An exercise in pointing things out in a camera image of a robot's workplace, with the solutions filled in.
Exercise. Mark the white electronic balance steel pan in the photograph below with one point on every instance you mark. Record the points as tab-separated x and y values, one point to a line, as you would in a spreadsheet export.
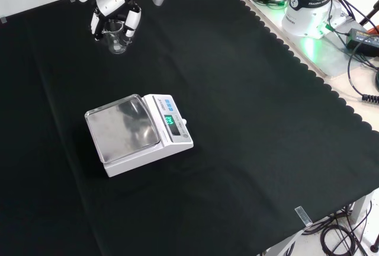
136	133

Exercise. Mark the black power adapter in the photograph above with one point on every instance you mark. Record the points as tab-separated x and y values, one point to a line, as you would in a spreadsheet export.
362	39

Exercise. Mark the clear glass beaker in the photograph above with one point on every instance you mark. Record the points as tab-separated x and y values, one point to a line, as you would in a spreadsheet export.
116	36

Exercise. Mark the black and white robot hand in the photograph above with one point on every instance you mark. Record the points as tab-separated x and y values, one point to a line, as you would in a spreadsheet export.
107	1

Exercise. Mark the clear tape strip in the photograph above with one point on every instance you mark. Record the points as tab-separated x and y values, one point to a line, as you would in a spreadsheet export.
303	215

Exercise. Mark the black bench cloth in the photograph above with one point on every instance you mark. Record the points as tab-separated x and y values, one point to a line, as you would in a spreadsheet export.
165	125

